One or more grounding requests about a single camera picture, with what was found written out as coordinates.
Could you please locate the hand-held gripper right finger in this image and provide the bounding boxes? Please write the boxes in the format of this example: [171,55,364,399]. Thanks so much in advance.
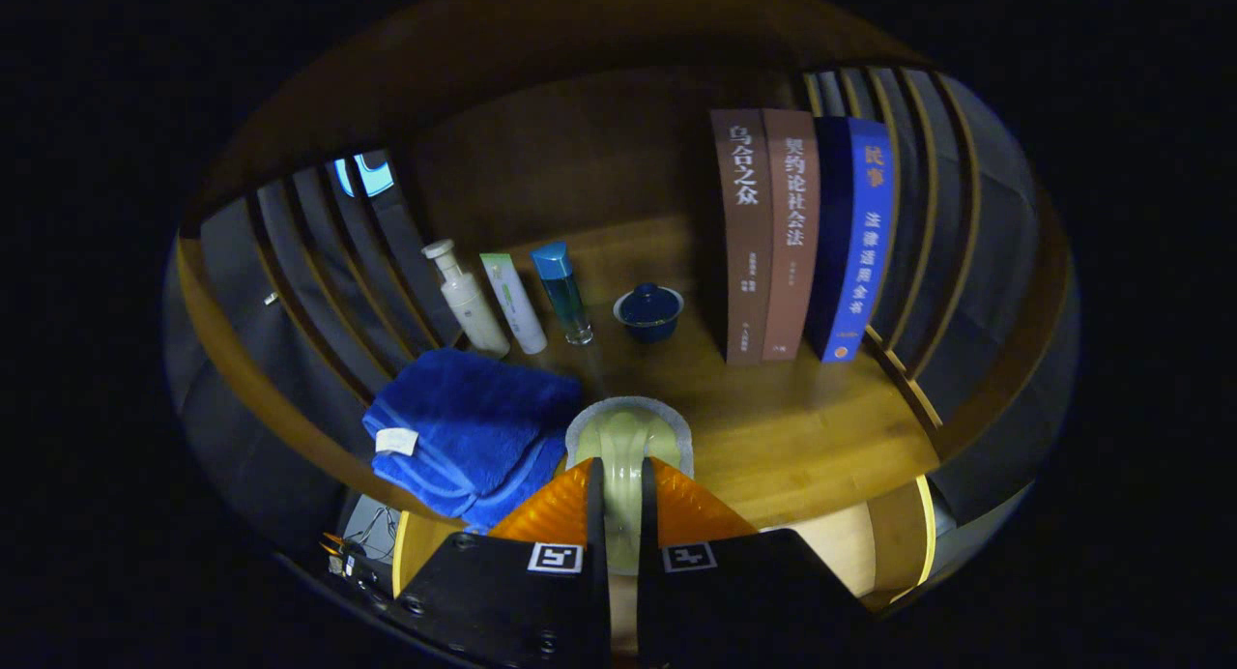
[635,456,871,668]

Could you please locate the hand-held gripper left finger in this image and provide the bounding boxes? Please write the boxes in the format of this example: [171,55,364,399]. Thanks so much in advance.
[391,456,614,669]

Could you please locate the green handled sponge brush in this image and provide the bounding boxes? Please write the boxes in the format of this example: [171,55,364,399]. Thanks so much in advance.
[564,395,695,575]

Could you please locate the wooden countertop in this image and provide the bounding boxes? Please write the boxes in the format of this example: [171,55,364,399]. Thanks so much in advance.
[193,215,943,530]

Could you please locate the wooden cabinet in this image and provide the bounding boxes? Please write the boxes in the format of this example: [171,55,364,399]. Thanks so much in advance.
[174,0,1074,612]

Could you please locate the blue folded towel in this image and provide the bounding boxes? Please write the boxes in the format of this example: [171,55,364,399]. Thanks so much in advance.
[361,347,584,533]

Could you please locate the blue lidded tea cup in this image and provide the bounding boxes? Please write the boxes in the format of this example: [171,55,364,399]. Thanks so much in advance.
[613,283,685,344]

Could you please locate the white green tube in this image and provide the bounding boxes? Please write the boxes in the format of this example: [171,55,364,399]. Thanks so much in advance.
[479,252,548,356]

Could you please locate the white pump bottle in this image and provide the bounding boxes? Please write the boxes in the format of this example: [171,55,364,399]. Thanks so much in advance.
[421,239,511,359]

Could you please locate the teal glass bottle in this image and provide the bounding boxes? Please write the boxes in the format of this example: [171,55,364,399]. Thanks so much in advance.
[530,241,595,346]

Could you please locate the dark brown book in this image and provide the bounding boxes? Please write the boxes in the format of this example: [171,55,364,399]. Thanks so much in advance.
[710,108,774,366]

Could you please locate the reddish brown book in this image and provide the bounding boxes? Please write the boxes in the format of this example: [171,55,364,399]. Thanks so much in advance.
[762,108,820,363]

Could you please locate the blue book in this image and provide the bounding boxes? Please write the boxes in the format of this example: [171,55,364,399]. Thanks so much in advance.
[807,116,896,364]

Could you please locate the thin tangled cables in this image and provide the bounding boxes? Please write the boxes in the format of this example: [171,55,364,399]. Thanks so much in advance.
[346,503,399,559]

